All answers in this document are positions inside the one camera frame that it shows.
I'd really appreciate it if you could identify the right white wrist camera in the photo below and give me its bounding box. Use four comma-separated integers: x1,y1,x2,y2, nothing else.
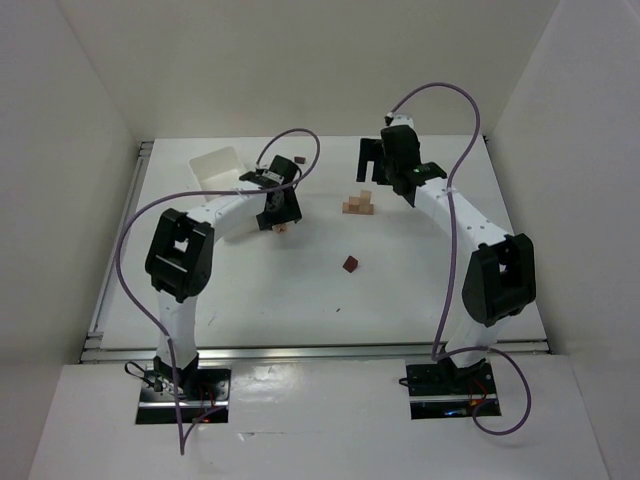
384,112,414,129

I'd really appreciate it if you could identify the white plastic bin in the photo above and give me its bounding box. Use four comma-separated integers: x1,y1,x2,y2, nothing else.
188,145,261,243

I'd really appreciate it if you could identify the aluminium rail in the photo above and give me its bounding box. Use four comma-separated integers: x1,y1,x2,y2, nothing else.
82,140,155,351
79,341,551,363

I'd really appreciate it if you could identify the light wood cube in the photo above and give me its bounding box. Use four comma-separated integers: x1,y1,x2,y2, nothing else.
348,196,360,210
360,190,372,206

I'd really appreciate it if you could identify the long light wood block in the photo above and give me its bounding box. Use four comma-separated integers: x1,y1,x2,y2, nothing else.
342,202,374,215

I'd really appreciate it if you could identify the aluminium front rail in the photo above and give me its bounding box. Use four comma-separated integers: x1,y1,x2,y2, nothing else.
79,341,551,363

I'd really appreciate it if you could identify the aluminium left rail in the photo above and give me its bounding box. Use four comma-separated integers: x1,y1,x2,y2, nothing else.
82,140,155,351

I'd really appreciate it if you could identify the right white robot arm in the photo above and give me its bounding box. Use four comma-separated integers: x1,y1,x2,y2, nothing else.
356,124,536,385

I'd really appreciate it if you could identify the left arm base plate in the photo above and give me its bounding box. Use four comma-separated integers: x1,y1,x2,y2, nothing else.
124,361,231,425

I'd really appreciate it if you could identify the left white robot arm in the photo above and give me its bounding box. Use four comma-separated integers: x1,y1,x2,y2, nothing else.
145,155,302,392

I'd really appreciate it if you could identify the dark red wood cube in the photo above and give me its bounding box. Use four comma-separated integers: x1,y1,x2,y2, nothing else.
343,256,359,273

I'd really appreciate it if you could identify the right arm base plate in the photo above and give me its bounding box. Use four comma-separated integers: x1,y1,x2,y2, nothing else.
398,360,501,420

